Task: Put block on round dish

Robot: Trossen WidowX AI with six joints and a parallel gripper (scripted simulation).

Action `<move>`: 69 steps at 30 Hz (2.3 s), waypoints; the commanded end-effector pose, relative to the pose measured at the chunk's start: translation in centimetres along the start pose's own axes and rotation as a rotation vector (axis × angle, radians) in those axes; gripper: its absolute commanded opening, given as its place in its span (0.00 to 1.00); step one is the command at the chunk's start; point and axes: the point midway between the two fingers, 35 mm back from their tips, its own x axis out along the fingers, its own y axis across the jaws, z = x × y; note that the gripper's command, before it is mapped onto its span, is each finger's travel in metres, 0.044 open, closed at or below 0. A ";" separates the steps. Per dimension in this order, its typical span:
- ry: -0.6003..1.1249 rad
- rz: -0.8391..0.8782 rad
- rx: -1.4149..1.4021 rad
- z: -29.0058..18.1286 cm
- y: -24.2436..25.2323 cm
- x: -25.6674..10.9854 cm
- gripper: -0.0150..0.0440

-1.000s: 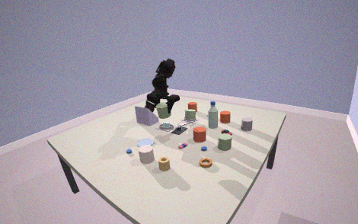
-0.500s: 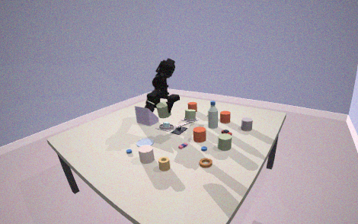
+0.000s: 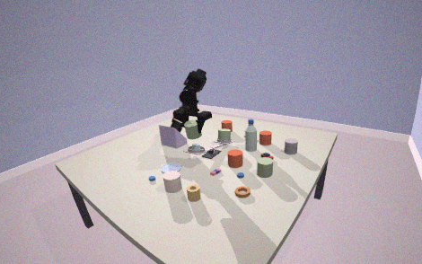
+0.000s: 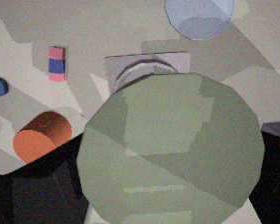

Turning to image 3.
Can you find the orange ring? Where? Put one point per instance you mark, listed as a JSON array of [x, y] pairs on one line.
[[242, 195]]

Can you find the pink eraser with blue sleeve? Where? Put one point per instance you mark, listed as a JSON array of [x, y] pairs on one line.
[[214, 172]]

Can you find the small red toy car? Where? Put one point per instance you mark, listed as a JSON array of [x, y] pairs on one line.
[[267, 155]]

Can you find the pale pink cylinder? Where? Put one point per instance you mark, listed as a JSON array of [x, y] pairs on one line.
[[172, 182]]

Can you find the white bottle with blue cap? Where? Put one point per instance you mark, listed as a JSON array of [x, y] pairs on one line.
[[251, 137]]

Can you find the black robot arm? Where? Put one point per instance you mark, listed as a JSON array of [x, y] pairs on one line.
[[195, 83]]

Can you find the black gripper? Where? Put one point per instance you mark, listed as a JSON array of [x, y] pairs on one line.
[[201, 116]]

